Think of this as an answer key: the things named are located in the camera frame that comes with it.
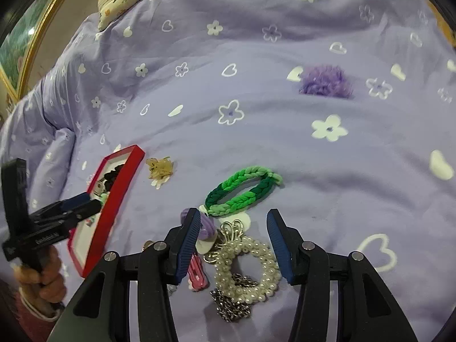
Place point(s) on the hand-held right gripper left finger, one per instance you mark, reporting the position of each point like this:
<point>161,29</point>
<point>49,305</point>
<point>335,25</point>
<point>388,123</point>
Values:
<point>188,247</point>

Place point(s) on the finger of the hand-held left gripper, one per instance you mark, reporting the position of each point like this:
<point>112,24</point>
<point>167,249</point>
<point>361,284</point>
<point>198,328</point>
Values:
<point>76,200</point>
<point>87,209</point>

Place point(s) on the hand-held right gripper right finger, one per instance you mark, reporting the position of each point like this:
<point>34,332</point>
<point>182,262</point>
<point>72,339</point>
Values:
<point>279,247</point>

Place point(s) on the red jewelry box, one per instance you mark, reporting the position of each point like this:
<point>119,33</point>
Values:
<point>107,217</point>

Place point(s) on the person's left forearm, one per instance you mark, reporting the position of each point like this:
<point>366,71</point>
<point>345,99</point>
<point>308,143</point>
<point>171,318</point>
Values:
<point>25,319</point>

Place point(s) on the person's left hand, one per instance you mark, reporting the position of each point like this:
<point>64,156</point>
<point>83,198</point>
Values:
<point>48,279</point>

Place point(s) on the purple shell hair clip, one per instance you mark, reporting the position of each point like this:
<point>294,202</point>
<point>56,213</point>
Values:
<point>206,229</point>

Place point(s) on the pink hair clip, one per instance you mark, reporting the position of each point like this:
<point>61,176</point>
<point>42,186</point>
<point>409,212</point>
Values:
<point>197,272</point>

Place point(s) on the silver butterfly pendant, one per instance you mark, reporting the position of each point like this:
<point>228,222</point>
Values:
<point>233,229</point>

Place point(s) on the yellow hair claw clip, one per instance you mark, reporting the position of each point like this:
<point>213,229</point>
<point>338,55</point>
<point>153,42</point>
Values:
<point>161,171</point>

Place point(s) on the purple printed blanket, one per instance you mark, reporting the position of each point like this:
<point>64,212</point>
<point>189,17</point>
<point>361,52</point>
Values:
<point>249,114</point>

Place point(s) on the gold framed picture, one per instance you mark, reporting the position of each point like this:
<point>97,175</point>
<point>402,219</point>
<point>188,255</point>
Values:
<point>32,39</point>

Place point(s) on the purple fluffy pompom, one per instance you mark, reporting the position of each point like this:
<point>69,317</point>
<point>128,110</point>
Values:
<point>326,82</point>

